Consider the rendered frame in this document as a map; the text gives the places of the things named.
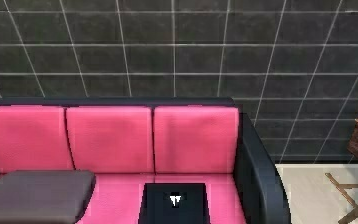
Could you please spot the black laptop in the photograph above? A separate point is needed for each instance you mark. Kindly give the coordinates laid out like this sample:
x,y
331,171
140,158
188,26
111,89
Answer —
x,y
187,213

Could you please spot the pink and black sofa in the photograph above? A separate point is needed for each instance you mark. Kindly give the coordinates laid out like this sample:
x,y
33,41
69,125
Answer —
x,y
193,140

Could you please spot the grey cushion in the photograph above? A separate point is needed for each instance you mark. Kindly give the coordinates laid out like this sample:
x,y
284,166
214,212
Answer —
x,y
40,195

